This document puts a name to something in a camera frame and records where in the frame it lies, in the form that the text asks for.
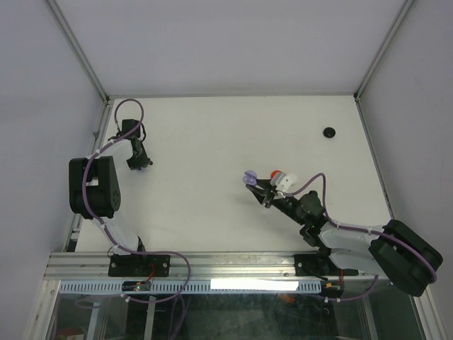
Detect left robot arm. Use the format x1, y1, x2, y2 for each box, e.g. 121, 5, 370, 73
69, 119, 153, 276

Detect black charging case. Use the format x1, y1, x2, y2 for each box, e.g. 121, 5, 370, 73
323, 127, 336, 139

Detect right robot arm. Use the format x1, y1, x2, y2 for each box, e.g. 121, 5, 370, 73
243, 171, 443, 297

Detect white charging case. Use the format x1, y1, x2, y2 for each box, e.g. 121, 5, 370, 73
286, 174, 297, 186

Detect aluminium frame post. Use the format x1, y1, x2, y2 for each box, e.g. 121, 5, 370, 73
354, 0, 416, 102
45, 0, 109, 104

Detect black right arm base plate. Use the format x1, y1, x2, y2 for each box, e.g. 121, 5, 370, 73
293, 253, 359, 280

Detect aluminium frame post left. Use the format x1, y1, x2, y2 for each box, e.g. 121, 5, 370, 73
45, 0, 109, 104

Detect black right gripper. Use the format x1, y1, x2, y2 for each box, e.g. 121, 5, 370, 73
246, 178, 306, 226

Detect lilac charging case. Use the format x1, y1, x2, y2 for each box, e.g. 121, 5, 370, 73
242, 170, 258, 186

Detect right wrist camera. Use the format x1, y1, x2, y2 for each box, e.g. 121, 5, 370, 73
271, 171, 291, 194

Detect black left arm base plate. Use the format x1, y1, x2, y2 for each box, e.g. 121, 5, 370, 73
108, 254, 171, 278

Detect aluminium frame post right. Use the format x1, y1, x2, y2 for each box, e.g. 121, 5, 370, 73
354, 0, 416, 102

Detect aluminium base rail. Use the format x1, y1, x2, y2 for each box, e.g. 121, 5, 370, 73
44, 251, 374, 282

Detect orange charging case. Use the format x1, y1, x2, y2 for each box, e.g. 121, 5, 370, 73
271, 170, 281, 179

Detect grey slotted cable duct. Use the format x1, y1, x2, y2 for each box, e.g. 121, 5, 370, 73
59, 278, 321, 295

